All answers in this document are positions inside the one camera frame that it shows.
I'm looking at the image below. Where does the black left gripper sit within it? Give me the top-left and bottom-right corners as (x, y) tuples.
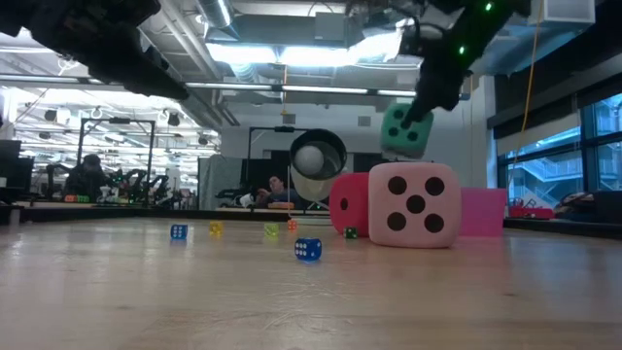
(28, 0), (190, 101)

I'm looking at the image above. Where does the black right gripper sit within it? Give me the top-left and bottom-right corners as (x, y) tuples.
(400, 0), (492, 130)

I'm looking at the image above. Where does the large green plush die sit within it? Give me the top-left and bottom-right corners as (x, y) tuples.
(379, 102), (435, 160)

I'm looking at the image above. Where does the large pink plush die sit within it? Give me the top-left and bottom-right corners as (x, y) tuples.
(367, 161), (463, 250)

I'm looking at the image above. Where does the pink translucent plastic bin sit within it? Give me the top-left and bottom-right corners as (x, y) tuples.
(459, 188), (508, 238)

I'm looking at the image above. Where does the large red plush die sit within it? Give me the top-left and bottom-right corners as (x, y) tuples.
(328, 172), (371, 238)

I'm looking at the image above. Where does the white cylinder cup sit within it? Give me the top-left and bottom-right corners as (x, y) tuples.
(289, 128), (348, 203)

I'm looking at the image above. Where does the person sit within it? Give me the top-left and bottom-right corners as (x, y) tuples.
(65, 154), (116, 200)
(255, 174), (302, 210)

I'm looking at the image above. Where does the long ceiling light bar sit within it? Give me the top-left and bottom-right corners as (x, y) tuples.
(0, 72), (471, 101)

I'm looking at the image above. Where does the grey partition panel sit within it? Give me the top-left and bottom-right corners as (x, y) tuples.
(197, 154), (244, 211)

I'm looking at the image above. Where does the white ceiling unit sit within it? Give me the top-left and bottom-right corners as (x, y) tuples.
(529, 0), (597, 26)

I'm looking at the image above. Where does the white ball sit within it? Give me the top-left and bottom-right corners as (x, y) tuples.
(294, 144), (326, 176)

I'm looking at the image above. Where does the red flat box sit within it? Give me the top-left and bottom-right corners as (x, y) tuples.
(507, 205), (556, 221)

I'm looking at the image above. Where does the black workstation frame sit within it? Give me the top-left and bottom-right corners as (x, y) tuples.
(76, 116), (156, 195)
(247, 124), (312, 161)

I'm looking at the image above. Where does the yellow hanging cord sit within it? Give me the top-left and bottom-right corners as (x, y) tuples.
(522, 0), (541, 137)

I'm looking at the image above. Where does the window with black frame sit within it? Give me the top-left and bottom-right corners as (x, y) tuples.
(498, 91), (622, 220)

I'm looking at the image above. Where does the black aluminium table frame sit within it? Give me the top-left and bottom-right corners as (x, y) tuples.
(0, 202), (622, 240)

